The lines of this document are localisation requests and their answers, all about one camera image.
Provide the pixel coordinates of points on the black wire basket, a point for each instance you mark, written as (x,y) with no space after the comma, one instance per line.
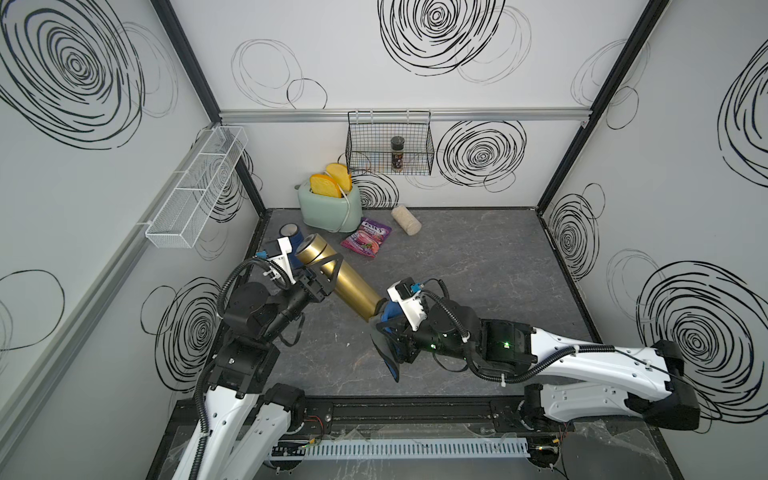
(368,141)

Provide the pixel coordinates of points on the mint green toaster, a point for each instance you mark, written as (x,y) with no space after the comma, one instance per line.
(330,214)

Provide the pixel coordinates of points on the front yellow toast slice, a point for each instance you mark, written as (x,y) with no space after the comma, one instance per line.
(325,185)

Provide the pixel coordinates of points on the rear yellow toast slice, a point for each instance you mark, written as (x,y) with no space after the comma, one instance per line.
(340,174)

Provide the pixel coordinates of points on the yellow toast slice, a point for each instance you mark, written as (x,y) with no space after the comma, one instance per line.
(325,185)
(340,174)

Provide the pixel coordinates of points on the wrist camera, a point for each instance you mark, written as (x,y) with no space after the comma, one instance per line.
(278,253)
(405,300)

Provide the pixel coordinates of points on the blue thermos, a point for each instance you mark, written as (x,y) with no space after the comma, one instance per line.
(295,236)

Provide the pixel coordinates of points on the dark spice bottle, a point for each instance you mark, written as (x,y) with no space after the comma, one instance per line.
(397,144)

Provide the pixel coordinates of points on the white slotted cable duct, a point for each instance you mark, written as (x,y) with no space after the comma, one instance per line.
(404,449)

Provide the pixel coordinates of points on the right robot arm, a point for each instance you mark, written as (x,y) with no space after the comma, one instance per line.
(564,378)

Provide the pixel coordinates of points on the purple candy bag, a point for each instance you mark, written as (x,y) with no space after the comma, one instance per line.
(367,239)

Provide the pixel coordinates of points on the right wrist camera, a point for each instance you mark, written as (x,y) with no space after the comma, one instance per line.
(405,300)

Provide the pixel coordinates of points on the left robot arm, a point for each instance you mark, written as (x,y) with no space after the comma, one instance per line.
(240,420)

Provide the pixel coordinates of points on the white mesh wall shelf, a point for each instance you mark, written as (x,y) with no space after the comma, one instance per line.
(184,213)

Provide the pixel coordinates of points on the clear jar of oats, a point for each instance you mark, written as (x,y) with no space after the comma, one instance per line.
(406,220)

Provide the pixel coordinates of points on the blue and grey cloth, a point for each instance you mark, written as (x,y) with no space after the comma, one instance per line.
(382,339)

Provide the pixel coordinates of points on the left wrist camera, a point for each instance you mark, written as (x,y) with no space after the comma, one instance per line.
(278,253)

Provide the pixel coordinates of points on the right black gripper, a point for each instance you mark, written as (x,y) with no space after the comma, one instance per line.
(405,340)

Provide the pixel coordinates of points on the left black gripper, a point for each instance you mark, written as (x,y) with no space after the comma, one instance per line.
(313,288)

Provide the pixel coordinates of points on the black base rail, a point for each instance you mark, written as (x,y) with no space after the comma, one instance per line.
(503,414)

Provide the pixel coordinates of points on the gold thermos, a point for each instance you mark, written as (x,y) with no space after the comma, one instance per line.
(350,285)

